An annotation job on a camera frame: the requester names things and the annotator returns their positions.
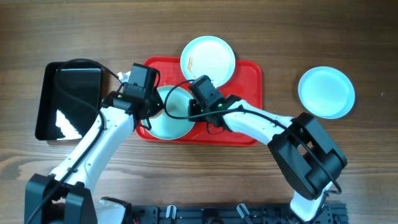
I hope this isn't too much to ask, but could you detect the light blue plate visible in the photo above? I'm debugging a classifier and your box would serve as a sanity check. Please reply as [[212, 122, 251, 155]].
[[149, 87, 195, 140], [298, 66, 356, 119], [180, 35, 236, 88]]

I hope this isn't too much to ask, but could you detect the green yellow sponge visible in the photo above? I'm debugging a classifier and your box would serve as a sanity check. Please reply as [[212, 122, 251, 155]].
[[117, 72, 131, 83]]

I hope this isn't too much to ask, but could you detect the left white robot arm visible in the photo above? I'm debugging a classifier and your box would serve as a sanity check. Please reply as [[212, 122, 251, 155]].
[[24, 90, 163, 223]]

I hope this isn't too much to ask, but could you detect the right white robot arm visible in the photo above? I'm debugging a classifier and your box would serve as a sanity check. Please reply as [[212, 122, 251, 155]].
[[188, 95, 348, 222]]

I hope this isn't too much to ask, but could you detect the red plastic tray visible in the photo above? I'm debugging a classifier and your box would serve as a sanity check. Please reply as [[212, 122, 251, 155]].
[[136, 56, 262, 147]]

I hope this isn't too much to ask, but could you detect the black water basin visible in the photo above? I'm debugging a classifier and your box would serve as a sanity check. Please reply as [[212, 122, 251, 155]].
[[35, 62, 103, 141]]

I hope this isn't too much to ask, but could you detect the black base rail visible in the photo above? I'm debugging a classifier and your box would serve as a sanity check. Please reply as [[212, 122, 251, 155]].
[[130, 203, 349, 224]]

